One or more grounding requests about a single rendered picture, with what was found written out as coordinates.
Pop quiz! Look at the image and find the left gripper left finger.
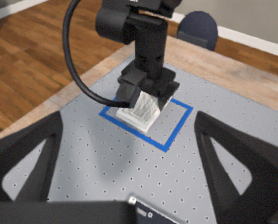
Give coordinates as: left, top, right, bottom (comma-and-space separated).
0, 111, 64, 202

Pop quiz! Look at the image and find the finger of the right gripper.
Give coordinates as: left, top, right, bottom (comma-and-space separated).
117, 74, 122, 84
158, 81, 180, 112

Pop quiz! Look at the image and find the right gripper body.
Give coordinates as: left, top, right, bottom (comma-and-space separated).
116, 51, 176, 102

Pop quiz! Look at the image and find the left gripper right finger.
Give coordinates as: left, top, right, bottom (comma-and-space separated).
194, 111, 278, 224

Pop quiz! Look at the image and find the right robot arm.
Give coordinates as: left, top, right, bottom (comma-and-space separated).
95, 0, 182, 59

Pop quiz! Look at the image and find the blue tape outline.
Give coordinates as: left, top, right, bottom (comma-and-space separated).
98, 98, 193, 152

